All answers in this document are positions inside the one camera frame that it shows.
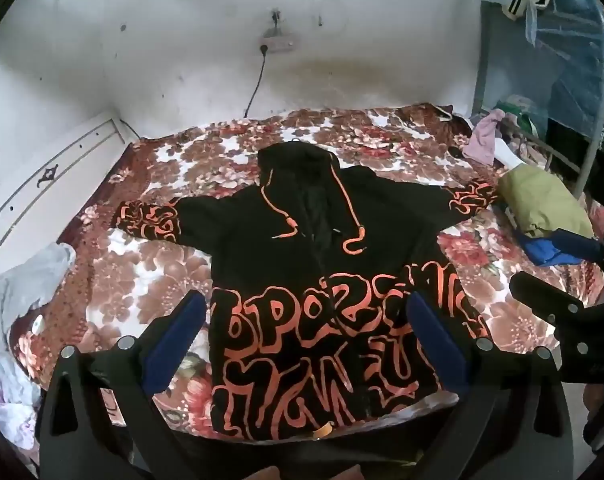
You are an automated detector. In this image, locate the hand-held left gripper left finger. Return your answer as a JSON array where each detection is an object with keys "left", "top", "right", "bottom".
[{"left": 39, "top": 290, "right": 208, "bottom": 480}]

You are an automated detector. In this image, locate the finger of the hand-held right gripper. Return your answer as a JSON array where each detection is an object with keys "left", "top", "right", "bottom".
[
  {"left": 551, "top": 229, "right": 604, "bottom": 281},
  {"left": 509, "top": 271, "right": 589, "bottom": 328}
]

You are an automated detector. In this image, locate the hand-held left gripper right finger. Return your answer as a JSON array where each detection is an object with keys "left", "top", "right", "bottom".
[{"left": 407, "top": 290, "right": 575, "bottom": 480}]

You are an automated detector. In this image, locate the black hoodie with orange print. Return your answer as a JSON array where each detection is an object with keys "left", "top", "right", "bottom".
[{"left": 113, "top": 141, "right": 498, "bottom": 443}]

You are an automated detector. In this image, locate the pile of mixed clothes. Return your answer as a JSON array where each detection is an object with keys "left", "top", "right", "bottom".
[{"left": 492, "top": 94, "right": 550, "bottom": 168}]

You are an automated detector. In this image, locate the blue cloth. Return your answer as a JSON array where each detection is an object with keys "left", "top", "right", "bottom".
[{"left": 521, "top": 236, "right": 583, "bottom": 267}]

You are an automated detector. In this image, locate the folded green cloth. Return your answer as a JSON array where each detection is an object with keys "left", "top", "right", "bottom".
[{"left": 497, "top": 165, "right": 594, "bottom": 239}]

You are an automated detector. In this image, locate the floral blanket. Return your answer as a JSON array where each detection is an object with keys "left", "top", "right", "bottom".
[{"left": 7, "top": 102, "right": 604, "bottom": 441}]

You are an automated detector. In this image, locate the grey metal rack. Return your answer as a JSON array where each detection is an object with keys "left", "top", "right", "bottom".
[{"left": 474, "top": 0, "right": 604, "bottom": 201}]

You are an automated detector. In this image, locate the pink cloth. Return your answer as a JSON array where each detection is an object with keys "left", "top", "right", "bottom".
[{"left": 463, "top": 110, "right": 506, "bottom": 166}]

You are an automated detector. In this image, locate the grey cloth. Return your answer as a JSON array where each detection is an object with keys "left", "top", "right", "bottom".
[{"left": 0, "top": 242, "right": 78, "bottom": 337}]

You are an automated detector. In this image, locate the white and purple cloth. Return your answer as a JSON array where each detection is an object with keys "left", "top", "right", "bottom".
[{"left": 0, "top": 350, "right": 44, "bottom": 452}]

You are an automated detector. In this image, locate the white headboard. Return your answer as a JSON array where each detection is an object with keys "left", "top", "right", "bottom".
[{"left": 0, "top": 112, "right": 140, "bottom": 261}]

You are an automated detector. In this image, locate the blue mosquito net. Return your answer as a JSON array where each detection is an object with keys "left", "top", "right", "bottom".
[{"left": 412, "top": 0, "right": 604, "bottom": 128}]

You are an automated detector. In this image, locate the white power strip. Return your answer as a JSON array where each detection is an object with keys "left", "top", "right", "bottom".
[{"left": 259, "top": 35, "right": 295, "bottom": 54}]

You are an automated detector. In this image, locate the black power cable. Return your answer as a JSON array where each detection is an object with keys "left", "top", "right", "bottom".
[{"left": 244, "top": 45, "right": 269, "bottom": 117}]

